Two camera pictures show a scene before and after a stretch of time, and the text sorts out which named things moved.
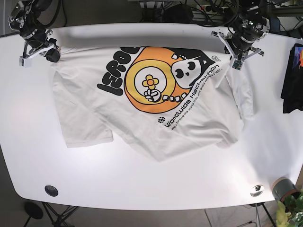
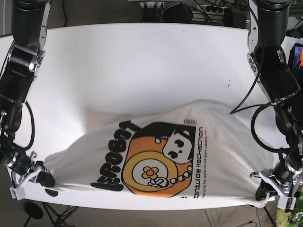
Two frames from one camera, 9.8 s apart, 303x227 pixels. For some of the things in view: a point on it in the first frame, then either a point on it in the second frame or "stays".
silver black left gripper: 37,35 to 18,160
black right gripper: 251,28 to 284,170
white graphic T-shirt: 162,102 to 202,150
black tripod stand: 33,211 stays
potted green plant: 289,198 stays
